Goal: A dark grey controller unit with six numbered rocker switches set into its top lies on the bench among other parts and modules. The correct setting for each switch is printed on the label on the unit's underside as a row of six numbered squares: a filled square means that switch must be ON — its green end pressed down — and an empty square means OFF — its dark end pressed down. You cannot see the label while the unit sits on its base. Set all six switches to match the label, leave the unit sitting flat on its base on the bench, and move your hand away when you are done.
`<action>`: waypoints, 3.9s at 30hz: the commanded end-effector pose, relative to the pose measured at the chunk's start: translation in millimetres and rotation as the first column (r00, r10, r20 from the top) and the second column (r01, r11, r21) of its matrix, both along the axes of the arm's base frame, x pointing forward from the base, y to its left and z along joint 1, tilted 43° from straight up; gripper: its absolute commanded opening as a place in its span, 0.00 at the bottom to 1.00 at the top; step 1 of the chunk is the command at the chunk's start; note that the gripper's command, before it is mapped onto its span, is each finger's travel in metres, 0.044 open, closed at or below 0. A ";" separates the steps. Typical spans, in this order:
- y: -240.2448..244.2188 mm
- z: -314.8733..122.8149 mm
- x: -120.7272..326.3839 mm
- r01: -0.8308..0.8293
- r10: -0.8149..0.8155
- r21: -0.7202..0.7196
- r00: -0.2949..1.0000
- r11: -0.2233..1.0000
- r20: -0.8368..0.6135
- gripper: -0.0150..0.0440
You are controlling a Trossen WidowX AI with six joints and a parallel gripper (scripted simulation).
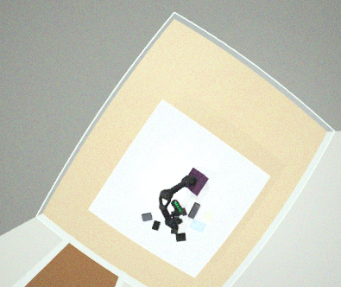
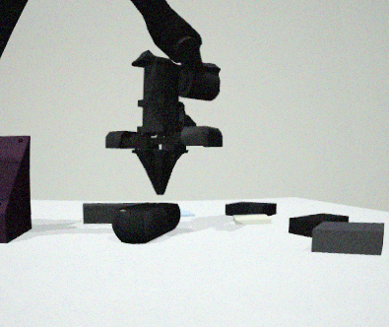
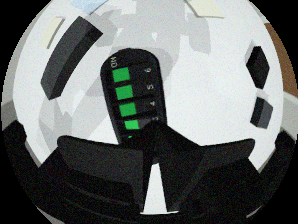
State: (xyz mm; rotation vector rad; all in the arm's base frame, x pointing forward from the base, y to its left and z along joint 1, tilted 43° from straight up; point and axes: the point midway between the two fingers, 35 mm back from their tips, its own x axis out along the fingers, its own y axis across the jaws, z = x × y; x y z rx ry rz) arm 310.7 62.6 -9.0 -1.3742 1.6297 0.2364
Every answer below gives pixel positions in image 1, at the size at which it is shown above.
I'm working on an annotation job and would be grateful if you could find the dark grey switch controller unit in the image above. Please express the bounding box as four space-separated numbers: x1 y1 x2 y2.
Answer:
171 200 182 212

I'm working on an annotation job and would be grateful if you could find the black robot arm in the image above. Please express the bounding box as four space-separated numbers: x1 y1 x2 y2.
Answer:
158 175 198 234

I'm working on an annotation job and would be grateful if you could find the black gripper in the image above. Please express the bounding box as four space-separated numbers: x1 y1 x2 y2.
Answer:
170 208 186 217

